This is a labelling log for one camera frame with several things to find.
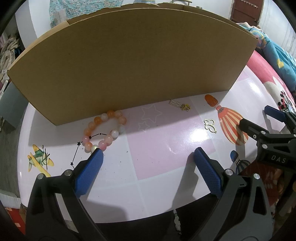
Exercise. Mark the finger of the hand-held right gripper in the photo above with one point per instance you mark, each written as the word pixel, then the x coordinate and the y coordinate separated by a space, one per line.
pixel 275 113
pixel 247 126

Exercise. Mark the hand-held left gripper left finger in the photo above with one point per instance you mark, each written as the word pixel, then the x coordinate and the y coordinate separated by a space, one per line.
pixel 90 171

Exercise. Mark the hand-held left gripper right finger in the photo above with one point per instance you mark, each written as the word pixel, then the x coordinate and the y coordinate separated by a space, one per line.
pixel 205 169

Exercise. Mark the gold butterfly outline charm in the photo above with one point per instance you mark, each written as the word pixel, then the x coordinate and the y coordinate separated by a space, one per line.
pixel 211 127

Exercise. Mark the gold ladder charm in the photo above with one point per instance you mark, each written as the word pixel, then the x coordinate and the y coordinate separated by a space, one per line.
pixel 175 103

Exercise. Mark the brown cardboard box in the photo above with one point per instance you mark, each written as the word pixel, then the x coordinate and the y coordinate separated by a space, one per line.
pixel 138 64

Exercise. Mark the pink floral bedspread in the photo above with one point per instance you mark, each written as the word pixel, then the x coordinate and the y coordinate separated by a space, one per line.
pixel 266 69

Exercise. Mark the blue floral blanket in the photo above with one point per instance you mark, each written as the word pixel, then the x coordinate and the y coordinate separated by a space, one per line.
pixel 277 53

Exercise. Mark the red paper bag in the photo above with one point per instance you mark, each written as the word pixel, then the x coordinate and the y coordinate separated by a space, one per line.
pixel 13 215

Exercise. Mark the grey board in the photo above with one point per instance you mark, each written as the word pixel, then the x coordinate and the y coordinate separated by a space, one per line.
pixel 11 109

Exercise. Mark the brown door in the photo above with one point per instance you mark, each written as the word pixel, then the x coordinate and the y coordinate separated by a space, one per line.
pixel 247 11

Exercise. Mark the pile of pale clothes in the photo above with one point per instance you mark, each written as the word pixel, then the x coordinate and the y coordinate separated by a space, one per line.
pixel 9 51

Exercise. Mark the teal floral hanging cloth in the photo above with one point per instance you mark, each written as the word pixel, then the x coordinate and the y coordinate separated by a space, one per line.
pixel 69 7

